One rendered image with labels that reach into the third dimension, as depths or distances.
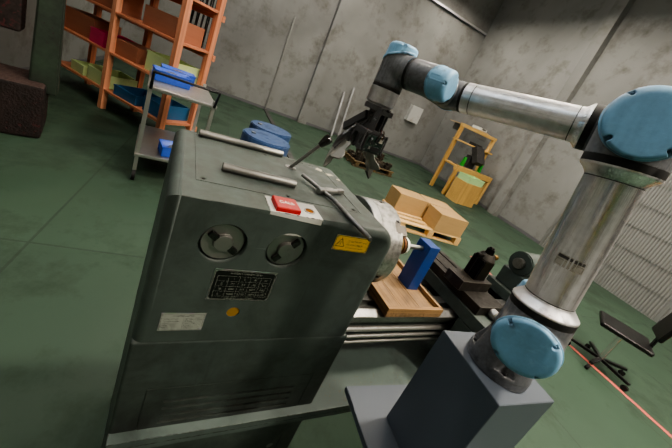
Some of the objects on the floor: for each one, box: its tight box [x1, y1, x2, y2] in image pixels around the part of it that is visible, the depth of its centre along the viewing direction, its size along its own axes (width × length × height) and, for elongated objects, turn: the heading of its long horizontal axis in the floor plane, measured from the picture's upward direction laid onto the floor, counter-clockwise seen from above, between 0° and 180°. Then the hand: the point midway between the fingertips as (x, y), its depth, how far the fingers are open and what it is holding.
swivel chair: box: [568, 311, 672, 391], centre depth 321 cm, size 61×61×96 cm
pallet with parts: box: [343, 148, 394, 178], centre depth 816 cm, size 84×127×44 cm, turn 64°
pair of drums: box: [240, 120, 291, 157], centre depth 374 cm, size 66×108×80 cm, turn 153°
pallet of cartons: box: [382, 185, 469, 246], centre depth 525 cm, size 122×84×44 cm
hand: (345, 172), depth 89 cm, fingers open, 14 cm apart
